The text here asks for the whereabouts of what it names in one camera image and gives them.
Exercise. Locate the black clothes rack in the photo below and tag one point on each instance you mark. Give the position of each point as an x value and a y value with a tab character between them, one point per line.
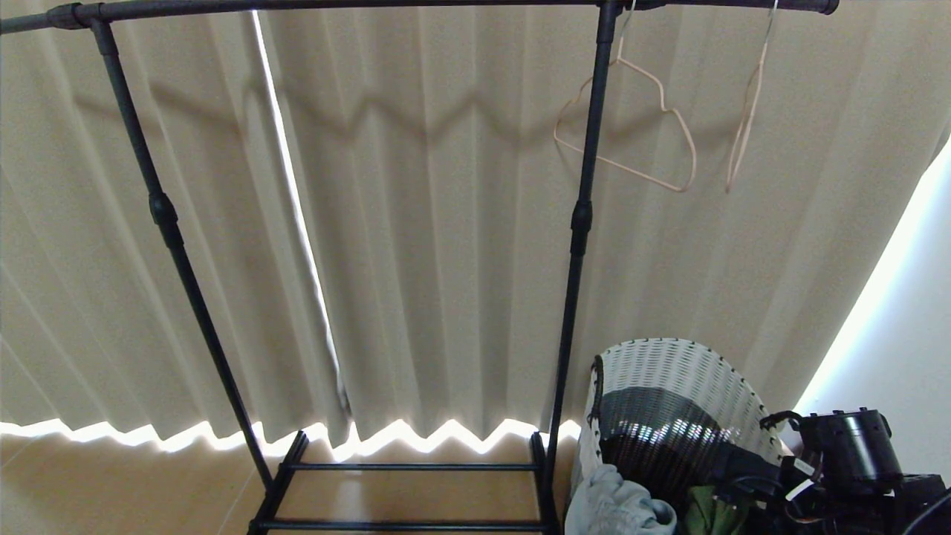
171	223

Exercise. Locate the green printed shirt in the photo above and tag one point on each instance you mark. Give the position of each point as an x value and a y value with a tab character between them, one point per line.
706	516

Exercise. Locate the pink clothes hanger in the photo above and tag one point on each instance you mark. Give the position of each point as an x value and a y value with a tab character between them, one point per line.
631	170
745	122

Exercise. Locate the pale grey shorts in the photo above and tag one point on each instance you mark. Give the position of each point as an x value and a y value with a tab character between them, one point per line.
609	505

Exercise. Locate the white laundry basket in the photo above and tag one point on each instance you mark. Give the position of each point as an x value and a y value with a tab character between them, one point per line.
669	371

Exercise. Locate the beige curtain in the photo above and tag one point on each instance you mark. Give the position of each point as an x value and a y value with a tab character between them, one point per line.
446	260

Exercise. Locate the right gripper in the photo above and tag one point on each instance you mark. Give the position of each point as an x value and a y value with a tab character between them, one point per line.
758	475

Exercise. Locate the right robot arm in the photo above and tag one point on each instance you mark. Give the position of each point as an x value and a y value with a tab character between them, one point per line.
854	446

